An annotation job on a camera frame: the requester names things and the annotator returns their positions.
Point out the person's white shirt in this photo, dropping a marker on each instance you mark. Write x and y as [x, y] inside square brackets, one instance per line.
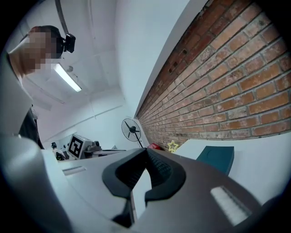
[13, 95]

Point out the black standing fan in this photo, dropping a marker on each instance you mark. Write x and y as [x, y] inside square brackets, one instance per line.
[131, 129]

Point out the black head-worn camera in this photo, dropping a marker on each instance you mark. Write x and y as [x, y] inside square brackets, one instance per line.
[70, 43]

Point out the red container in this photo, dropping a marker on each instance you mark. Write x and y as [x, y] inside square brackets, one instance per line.
[155, 146]

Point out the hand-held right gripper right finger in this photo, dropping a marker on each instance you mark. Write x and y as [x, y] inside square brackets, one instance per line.
[169, 176]

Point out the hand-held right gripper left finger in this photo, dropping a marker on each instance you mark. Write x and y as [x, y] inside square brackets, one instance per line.
[113, 176]

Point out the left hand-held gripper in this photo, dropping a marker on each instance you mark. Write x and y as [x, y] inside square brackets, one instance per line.
[78, 146]

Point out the person's head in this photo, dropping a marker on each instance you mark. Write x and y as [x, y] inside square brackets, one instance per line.
[38, 49]

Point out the round ceiling smoke detector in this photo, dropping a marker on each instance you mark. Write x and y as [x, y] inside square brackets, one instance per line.
[70, 68]

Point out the long ceiling light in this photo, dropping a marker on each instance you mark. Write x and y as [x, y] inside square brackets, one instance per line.
[67, 77]

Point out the dark teal box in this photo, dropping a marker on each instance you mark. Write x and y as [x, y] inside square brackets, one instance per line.
[216, 158]

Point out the yellow star stick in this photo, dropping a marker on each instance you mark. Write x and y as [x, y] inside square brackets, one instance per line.
[172, 145]

